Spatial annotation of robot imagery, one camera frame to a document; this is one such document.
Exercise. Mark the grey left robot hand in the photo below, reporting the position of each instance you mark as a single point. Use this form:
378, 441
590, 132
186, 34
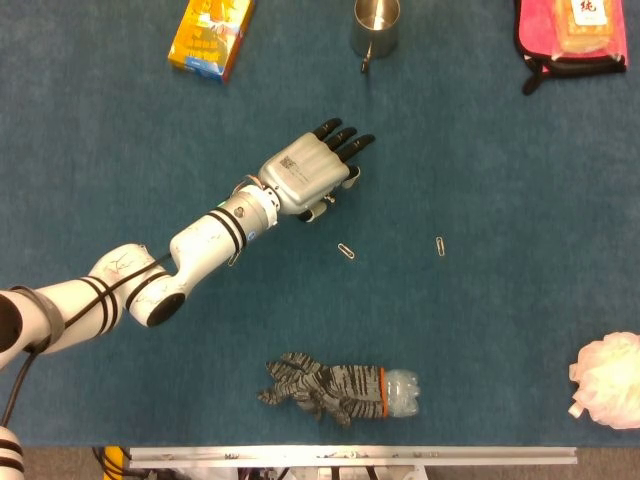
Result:
305, 170

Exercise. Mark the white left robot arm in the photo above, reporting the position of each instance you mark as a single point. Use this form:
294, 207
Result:
200, 245

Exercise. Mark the stainless steel cup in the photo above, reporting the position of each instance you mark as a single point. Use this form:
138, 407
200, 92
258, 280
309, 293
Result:
375, 35

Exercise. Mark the yellow orange snack box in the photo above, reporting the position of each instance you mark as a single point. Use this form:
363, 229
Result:
210, 40

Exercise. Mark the grey black striped glove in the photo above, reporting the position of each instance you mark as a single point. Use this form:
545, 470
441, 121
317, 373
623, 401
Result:
350, 390

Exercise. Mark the clear crushed plastic bottle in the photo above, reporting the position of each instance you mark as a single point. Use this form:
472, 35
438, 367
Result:
402, 392

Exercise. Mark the pink cloth with black trim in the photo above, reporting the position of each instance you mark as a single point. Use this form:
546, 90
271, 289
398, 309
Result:
535, 30

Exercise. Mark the clear bag of biscuits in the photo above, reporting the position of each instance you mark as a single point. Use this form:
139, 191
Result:
582, 30

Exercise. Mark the pale pink bath loofah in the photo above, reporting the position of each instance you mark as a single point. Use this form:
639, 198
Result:
610, 380

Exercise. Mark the aluminium profile rail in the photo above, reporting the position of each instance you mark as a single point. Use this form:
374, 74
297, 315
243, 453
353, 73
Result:
350, 457

